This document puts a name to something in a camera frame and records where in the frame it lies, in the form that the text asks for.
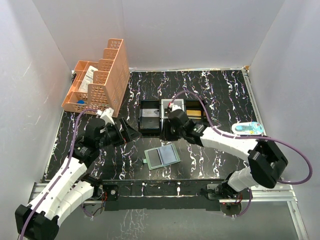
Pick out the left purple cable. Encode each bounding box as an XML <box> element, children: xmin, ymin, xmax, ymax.
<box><xmin>17</xmin><ymin>108</ymin><xmax>101</xmax><ymax>240</ymax></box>

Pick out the gold card in black bin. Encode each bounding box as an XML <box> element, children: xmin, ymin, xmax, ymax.
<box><xmin>186</xmin><ymin>109</ymin><xmax>202</xmax><ymax>119</ymax></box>

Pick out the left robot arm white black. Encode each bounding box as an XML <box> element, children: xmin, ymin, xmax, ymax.
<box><xmin>14</xmin><ymin>107</ymin><xmax>141</xmax><ymax>240</ymax></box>

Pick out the peach plastic desk organizer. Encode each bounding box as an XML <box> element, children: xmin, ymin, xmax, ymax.
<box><xmin>61</xmin><ymin>38</ymin><xmax>130</xmax><ymax>117</ymax></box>

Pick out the white plastic bin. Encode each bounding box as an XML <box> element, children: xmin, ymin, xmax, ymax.
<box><xmin>159</xmin><ymin>98</ymin><xmax>186</xmax><ymax>129</ymax></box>

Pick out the black bin with white card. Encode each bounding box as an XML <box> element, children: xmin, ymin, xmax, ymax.
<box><xmin>138</xmin><ymin>99</ymin><xmax>161</xmax><ymax>136</ymax></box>

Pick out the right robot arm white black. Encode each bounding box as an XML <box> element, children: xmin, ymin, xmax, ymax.
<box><xmin>161</xmin><ymin>102</ymin><xmax>288</xmax><ymax>199</ymax></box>

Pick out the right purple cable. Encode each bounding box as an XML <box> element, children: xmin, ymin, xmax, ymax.
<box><xmin>169</xmin><ymin>90</ymin><xmax>313</xmax><ymax>218</ymax></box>

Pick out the green card holder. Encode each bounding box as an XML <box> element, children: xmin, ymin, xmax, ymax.
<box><xmin>143</xmin><ymin>144</ymin><xmax>181</xmax><ymax>171</ymax></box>

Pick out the white card with magnetic stripe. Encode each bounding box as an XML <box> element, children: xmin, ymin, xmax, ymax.
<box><xmin>141</xmin><ymin>108</ymin><xmax>160</xmax><ymax>118</ymax></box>

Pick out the white paper packet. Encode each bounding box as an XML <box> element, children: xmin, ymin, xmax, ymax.
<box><xmin>78</xmin><ymin>65</ymin><xmax>98</xmax><ymax>93</ymax></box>

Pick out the black bin with gold card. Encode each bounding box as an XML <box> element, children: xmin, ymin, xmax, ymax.
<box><xmin>184</xmin><ymin>99</ymin><xmax>208</xmax><ymax>122</ymax></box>

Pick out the blue small object in organizer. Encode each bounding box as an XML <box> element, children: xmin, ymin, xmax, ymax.
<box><xmin>77</xmin><ymin>100</ymin><xmax>86</xmax><ymax>105</ymax></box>

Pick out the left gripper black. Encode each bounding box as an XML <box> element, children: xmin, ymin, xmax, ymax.
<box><xmin>97</xmin><ymin>117</ymin><xmax>141</xmax><ymax>149</ymax></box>

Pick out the purple cable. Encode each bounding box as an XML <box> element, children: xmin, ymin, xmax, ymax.
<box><xmin>169</xmin><ymin>90</ymin><xmax>313</xmax><ymax>218</ymax></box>
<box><xmin>17</xmin><ymin>108</ymin><xmax>101</xmax><ymax>240</ymax></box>

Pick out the blue white oval package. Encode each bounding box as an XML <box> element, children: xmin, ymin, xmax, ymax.
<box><xmin>231</xmin><ymin>121</ymin><xmax>264</xmax><ymax>136</ymax></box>

